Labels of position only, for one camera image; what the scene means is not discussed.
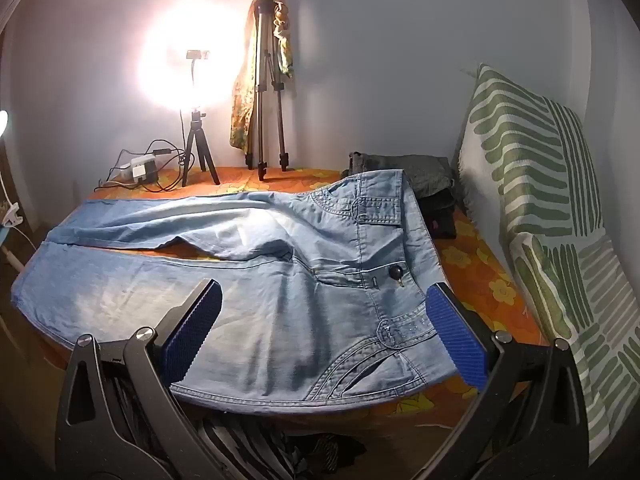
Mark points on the light blue denim pants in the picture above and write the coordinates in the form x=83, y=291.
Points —
x=260, y=270

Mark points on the orange floral bed sheet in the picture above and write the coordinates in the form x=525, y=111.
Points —
x=480, y=260

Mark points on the tall black tripod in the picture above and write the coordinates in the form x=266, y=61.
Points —
x=263, y=85

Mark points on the white clip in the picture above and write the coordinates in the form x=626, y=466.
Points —
x=11, y=214

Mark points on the green striped white pillow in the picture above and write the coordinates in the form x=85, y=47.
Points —
x=525, y=150
x=570, y=300

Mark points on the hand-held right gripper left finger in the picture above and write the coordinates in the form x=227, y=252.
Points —
x=196, y=331

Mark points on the white power adapter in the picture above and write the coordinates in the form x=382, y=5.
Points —
x=144, y=170

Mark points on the black folded garment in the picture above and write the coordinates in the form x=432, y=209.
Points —
x=442, y=215

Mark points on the yellow green patterned cloth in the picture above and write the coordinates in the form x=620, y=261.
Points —
x=242, y=110

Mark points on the small black tripod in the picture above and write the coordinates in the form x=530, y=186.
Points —
x=196, y=135

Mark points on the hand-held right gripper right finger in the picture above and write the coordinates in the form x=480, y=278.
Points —
x=457, y=340

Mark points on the grey folded garment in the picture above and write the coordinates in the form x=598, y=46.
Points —
x=400, y=167

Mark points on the white lamp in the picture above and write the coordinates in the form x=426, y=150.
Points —
x=2, y=124

